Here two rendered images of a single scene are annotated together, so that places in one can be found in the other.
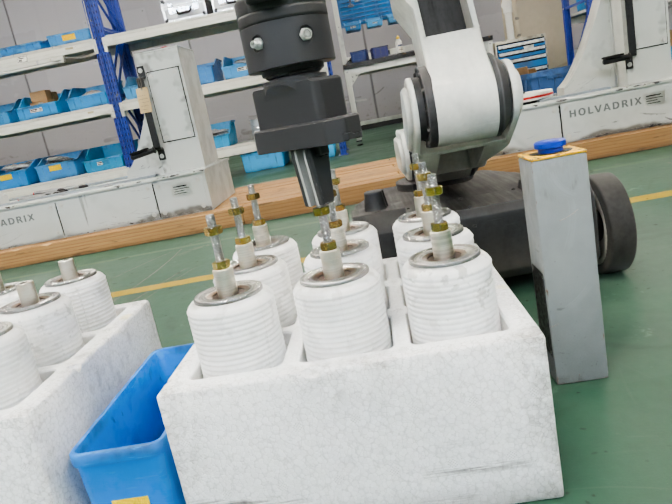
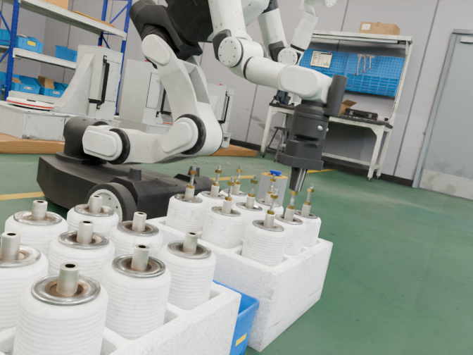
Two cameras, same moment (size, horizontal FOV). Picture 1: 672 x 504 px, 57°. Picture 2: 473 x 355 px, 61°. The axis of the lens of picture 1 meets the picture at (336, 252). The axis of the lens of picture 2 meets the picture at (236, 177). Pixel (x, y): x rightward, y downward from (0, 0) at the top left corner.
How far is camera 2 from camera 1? 1.05 m
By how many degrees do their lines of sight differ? 65
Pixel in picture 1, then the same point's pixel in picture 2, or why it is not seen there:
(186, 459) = (272, 306)
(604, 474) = not seen: hidden behind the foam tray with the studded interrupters
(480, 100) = (217, 140)
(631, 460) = not seen: hidden behind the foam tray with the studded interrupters
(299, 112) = (314, 156)
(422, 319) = (307, 238)
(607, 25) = (88, 80)
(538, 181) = (279, 186)
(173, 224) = not seen: outside the picture
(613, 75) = (85, 108)
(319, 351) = (292, 251)
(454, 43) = (205, 109)
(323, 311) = (300, 234)
